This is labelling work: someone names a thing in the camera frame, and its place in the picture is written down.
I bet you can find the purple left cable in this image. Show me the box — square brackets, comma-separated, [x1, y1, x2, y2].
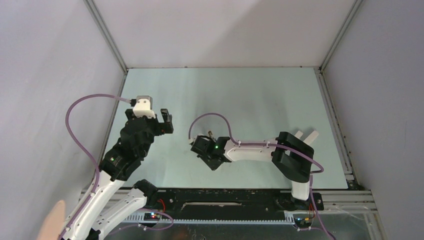
[57, 93, 133, 240]

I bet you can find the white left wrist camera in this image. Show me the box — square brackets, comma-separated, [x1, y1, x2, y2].
[130, 95, 157, 119]

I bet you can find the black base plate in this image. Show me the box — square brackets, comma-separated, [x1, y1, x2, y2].
[145, 188, 324, 220]

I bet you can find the grey cable duct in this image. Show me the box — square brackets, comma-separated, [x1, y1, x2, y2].
[122, 212, 299, 225]

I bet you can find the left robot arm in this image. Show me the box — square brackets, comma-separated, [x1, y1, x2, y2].
[59, 108, 174, 240]

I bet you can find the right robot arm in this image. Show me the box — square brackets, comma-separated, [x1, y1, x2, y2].
[188, 130, 319, 209]

